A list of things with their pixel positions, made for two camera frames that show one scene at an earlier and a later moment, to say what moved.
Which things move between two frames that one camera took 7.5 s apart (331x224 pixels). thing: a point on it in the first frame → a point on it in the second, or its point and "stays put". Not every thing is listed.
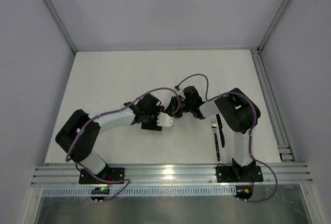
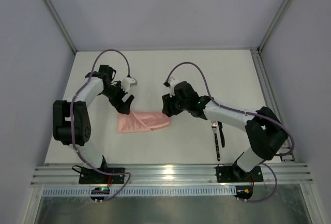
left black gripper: x=151 y=124 → x=120 y=101
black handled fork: x=214 y=126 stays put
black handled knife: x=220 y=128 stays put
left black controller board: x=101 y=190 stays put
